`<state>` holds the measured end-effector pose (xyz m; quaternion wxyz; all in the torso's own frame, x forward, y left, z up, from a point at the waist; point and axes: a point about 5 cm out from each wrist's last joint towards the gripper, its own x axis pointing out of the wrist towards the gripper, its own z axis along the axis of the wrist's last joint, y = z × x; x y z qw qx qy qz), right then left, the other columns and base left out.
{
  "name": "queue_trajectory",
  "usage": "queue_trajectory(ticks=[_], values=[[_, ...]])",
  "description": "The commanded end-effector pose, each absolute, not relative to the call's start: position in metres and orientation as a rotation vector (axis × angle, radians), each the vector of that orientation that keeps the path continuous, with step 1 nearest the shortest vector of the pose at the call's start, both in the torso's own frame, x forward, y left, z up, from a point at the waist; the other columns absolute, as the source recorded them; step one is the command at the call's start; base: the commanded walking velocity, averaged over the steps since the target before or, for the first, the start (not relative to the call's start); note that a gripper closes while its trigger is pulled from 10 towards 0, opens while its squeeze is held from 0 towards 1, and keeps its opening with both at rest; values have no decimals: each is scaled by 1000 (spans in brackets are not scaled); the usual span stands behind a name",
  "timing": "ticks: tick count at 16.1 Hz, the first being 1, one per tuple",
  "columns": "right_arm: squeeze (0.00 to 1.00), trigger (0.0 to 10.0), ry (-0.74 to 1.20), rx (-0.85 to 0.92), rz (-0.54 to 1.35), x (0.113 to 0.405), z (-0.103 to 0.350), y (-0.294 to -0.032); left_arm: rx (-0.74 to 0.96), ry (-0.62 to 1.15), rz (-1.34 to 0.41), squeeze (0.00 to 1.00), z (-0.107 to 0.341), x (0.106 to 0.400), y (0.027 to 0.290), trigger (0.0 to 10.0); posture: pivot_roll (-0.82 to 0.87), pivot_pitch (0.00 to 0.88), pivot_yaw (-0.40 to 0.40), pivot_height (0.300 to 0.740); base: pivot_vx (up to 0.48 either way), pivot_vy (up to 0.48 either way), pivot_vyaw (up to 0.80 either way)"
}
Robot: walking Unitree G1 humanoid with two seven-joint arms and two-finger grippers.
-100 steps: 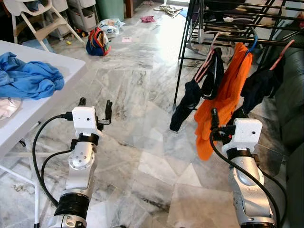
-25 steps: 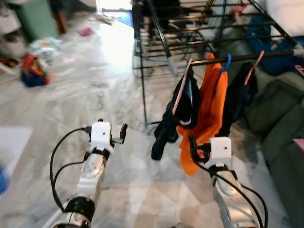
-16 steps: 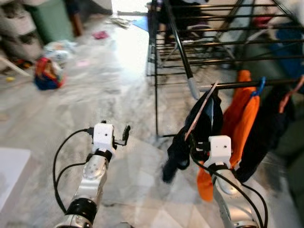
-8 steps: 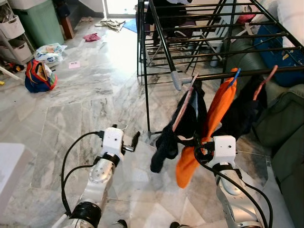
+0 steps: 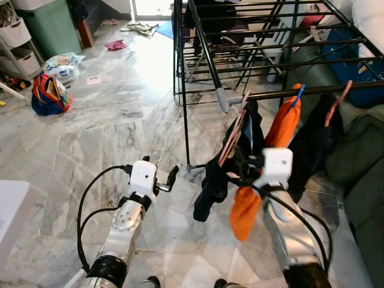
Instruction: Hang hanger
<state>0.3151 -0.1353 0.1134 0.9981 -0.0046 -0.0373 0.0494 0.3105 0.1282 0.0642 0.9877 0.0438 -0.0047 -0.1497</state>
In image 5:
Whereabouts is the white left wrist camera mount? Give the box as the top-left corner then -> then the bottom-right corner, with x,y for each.
128,160 -> 158,202

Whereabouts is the dark green sofa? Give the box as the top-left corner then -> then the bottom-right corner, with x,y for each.
324,103 -> 384,288

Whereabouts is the silver robot left leg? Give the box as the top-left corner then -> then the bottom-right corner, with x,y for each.
141,276 -> 161,288

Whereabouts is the blue floor mat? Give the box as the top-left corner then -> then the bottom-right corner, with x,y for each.
157,21 -> 175,40

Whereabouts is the orange garment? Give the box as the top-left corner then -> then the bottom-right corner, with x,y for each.
230,84 -> 304,242

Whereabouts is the red and blue bag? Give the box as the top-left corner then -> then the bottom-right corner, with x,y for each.
31,73 -> 74,116

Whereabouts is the dark blue bag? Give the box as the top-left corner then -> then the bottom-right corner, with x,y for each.
324,27 -> 384,110

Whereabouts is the pink cloth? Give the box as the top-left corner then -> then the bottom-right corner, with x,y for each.
104,39 -> 128,52

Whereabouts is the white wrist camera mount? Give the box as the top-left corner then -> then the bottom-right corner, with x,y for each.
253,148 -> 294,188
128,160 -> 158,202

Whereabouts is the red cloth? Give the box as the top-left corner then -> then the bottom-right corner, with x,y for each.
300,13 -> 325,28

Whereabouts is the silver robot right leg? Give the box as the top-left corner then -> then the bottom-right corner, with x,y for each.
214,278 -> 241,288

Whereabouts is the white plastic drawer unit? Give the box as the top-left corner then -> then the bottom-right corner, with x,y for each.
0,0 -> 44,83

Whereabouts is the brown wooden furniture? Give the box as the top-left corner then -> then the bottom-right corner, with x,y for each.
67,0 -> 95,49

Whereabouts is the silver robot leg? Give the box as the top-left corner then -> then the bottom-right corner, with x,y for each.
141,276 -> 161,288
214,278 -> 241,288

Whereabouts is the white printed plastic bag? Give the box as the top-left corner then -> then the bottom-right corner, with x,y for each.
43,52 -> 86,83

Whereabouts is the navy blue garment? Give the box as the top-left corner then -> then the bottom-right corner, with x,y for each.
193,99 -> 266,223
287,93 -> 346,188

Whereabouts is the blue plastic hanger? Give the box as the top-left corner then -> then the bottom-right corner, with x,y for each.
288,83 -> 305,113

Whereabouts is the green laundry bin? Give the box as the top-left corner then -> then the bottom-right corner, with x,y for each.
12,0 -> 82,59

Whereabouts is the white pillow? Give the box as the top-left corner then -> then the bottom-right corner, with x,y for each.
350,0 -> 384,59

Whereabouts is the pale crumpled cloth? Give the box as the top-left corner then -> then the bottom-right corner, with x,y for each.
119,20 -> 160,38

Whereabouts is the black metal drying rack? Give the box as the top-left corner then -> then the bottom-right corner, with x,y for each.
172,0 -> 384,170

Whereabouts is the pink plastic hanger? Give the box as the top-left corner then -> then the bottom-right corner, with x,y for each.
218,90 -> 253,169
324,80 -> 354,128

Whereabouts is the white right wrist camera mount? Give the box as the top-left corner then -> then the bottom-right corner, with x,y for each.
253,148 -> 294,188

